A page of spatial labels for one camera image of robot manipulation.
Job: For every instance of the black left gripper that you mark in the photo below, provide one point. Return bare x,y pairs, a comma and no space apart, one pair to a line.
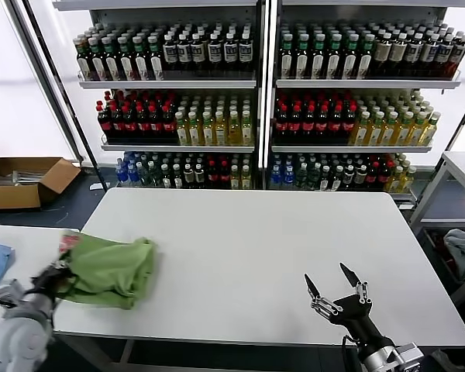
50,283

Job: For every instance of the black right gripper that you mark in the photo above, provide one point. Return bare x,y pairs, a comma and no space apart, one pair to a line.
358,319

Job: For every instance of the green polo shirt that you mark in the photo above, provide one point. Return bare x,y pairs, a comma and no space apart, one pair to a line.
108,267

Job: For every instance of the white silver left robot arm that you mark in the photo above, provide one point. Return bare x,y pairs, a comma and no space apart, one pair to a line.
19,341

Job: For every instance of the white paper scrap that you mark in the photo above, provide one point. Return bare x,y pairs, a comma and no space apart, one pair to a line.
95,186

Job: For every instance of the brown cardboard box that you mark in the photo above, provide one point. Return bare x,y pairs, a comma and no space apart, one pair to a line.
7,197

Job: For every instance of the wrapped metal bars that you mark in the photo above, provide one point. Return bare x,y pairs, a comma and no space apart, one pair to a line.
27,177

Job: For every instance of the small dark bottle white cap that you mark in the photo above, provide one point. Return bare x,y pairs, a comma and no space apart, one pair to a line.
325,177
336,177
177,176
165,176

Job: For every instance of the small dark bottle beige label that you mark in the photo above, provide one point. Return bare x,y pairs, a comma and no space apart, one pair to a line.
199,175
188,175
360,175
348,175

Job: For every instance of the green tinted water bottle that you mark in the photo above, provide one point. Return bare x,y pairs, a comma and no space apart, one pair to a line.
314,175
153,175
143,175
301,175

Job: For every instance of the black storage bin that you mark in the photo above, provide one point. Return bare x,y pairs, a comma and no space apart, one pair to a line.
430,236

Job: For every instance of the blue drink bottle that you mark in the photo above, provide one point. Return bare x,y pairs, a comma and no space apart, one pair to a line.
121,173
288,176
131,174
275,176

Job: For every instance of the cola bottle red cap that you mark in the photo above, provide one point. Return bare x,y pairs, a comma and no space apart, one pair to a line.
212,175
372,175
295,125
308,125
143,125
130,125
322,125
117,125
104,125
224,175
348,125
384,175
281,125
169,125
156,125
335,125

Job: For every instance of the yellow tea bottle white cap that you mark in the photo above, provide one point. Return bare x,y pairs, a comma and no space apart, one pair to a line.
194,133
374,133
233,132
181,133
402,133
235,176
388,133
429,131
246,176
408,179
246,132
360,133
395,178
207,133
415,133
220,132

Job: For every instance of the black slanted pole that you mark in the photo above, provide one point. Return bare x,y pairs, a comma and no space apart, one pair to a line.
463,115
64,100

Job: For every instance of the grey metal shelf rack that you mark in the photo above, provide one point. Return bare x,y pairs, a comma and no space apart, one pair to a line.
166,83
364,83

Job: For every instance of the dark tea bottle green label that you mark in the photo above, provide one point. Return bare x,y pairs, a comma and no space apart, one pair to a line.
98,63
364,61
155,62
112,63
301,61
127,62
317,61
141,62
84,63
348,61
286,61
333,61

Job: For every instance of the dark bottle white blue label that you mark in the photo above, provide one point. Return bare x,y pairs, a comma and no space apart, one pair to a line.
169,53
441,54
183,53
229,52
244,52
411,53
427,53
214,52
197,52

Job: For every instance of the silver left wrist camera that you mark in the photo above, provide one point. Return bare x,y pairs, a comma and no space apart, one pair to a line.
5,293

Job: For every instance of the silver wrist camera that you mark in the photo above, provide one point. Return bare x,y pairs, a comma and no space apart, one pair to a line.
5,293
408,356

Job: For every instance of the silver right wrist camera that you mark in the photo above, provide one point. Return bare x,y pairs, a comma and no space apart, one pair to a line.
408,356

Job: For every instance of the grey side table frame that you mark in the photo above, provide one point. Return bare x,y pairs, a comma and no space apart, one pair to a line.
430,185

